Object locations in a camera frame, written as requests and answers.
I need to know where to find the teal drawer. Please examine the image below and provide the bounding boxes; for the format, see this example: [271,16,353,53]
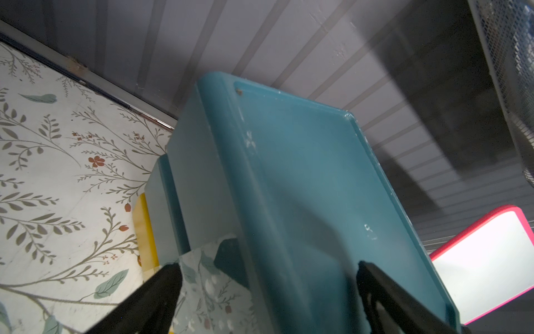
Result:
[145,154,191,266]

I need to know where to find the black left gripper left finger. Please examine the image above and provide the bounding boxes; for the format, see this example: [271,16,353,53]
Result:
[87,263,183,333]

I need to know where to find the yellow drawer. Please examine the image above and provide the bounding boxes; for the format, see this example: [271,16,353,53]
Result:
[132,193,160,282]

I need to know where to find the floral patterned table mat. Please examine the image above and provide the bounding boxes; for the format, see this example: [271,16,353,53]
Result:
[1,45,170,333]

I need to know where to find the teal drawer cabinet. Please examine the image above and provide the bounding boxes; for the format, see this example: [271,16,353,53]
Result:
[168,72,461,333]

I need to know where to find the pink framed whiteboard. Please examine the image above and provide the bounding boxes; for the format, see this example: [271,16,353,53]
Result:
[430,205,533,325]

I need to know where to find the white mesh wall basket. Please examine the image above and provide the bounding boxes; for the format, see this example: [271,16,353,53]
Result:
[468,1,533,185]

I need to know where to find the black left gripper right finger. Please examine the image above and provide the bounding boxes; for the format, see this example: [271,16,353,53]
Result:
[357,261,456,333]

